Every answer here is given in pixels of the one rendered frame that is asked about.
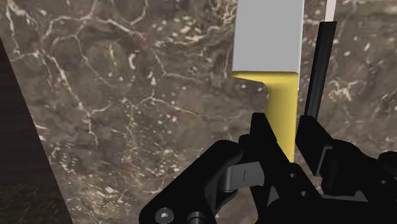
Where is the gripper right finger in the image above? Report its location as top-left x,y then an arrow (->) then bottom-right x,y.
295,115 -> 397,224

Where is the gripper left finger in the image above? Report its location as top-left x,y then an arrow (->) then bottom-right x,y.
138,112 -> 321,224

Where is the yellow-handled grey-bladed knife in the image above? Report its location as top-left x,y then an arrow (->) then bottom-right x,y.
230,0 -> 305,164

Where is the black-handled white-bladed knife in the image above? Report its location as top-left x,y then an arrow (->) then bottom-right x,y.
303,0 -> 338,120

